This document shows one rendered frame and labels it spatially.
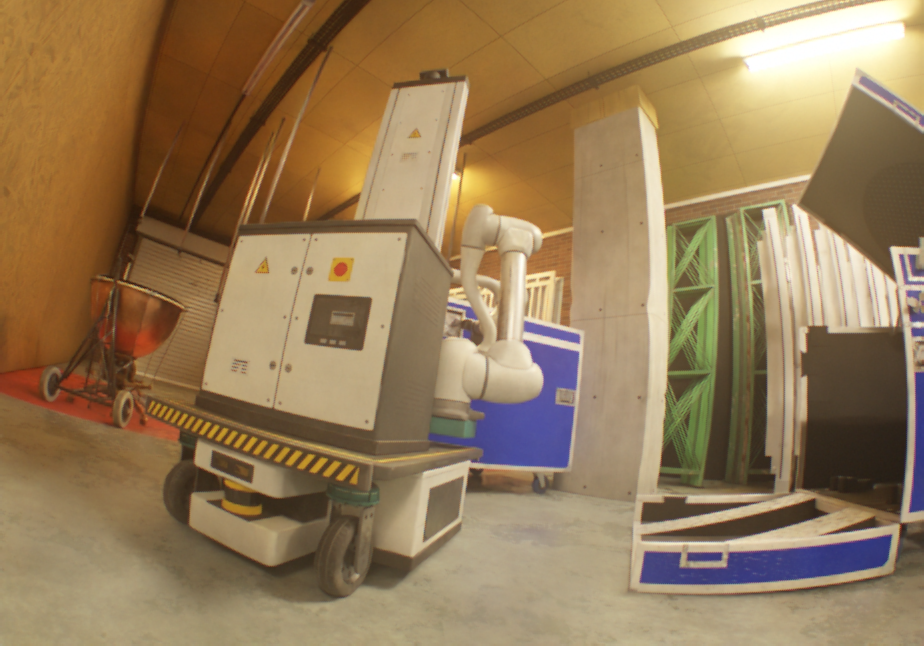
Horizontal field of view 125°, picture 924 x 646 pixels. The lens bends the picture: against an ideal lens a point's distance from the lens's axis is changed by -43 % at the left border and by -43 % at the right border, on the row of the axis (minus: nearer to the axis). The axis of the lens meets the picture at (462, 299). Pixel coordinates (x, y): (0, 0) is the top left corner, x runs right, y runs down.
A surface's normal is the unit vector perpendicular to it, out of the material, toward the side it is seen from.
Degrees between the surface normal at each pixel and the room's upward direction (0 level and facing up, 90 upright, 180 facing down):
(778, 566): 90
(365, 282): 90
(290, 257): 90
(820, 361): 90
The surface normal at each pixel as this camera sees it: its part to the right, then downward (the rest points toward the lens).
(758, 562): -0.39, -0.31
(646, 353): -0.70, -0.29
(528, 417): 0.40, -0.21
